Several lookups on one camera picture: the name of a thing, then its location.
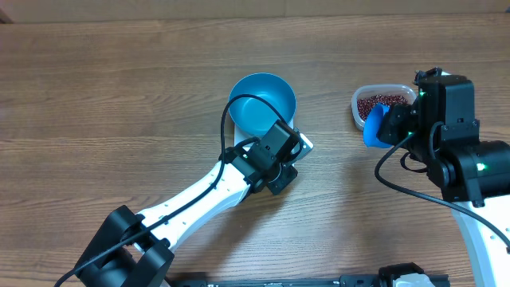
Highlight blue plastic measuring scoop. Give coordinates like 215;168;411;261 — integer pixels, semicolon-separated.
363;104;391;148

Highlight red adzuki beans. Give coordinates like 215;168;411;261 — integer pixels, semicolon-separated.
356;94;409;120

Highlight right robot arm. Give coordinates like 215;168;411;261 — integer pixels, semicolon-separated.
363;68;509;286

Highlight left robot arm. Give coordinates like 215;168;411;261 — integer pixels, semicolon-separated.
73;120;313;287

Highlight white digital kitchen scale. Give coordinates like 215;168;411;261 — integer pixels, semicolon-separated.
233;120;299;153

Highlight teal metal bowl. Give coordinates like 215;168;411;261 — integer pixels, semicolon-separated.
229;73;297;136

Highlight clear plastic food container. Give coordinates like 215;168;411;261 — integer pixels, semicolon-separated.
351;84;417;131

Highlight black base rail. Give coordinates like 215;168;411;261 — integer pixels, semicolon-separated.
162;262;451;287

